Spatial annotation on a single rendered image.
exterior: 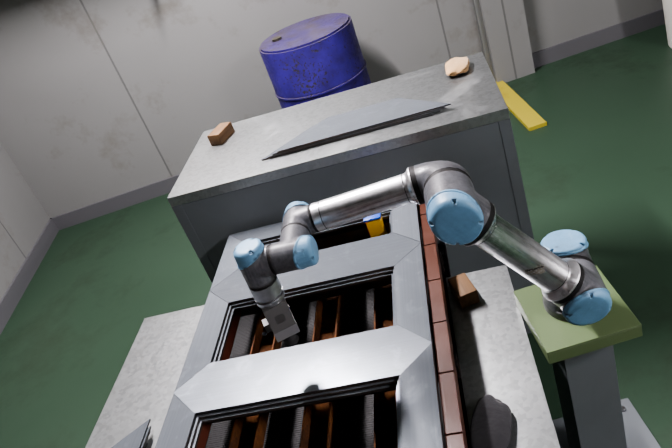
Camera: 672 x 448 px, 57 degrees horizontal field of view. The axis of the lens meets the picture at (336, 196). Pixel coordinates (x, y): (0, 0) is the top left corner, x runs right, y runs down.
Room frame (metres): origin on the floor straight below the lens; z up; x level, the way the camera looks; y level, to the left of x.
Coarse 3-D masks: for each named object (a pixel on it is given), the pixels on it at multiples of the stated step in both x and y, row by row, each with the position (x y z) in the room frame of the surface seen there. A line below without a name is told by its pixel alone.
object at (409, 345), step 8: (400, 328) 1.29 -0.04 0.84; (400, 336) 1.26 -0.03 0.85; (408, 336) 1.25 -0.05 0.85; (416, 336) 1.24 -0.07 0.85; (400, 344) 1.23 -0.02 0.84; (408, 344) 1.22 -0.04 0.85; (416, 344) 1.21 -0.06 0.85; (400, 352) 1.21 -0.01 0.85; (408, 352) 1.20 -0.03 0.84; (416, 352) 1.19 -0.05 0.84; (400, 360) 1.18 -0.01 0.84; (408, 360) 1.17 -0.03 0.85; (400, 368) 1.15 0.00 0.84
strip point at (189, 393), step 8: (200, 376) 1.40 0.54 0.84; (184, 384) 1.39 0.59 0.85; (192, 384) 1.38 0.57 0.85; (200, 384) 1.37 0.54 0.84; (176, 392) 1.37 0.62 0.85; (184, 392) 1.36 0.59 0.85; (192, 392) 1.35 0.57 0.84; (200, 392) 1.33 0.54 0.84; (184, 400) 1.33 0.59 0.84; (192, 400) 1.32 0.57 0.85; (192, 408) 1.29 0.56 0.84
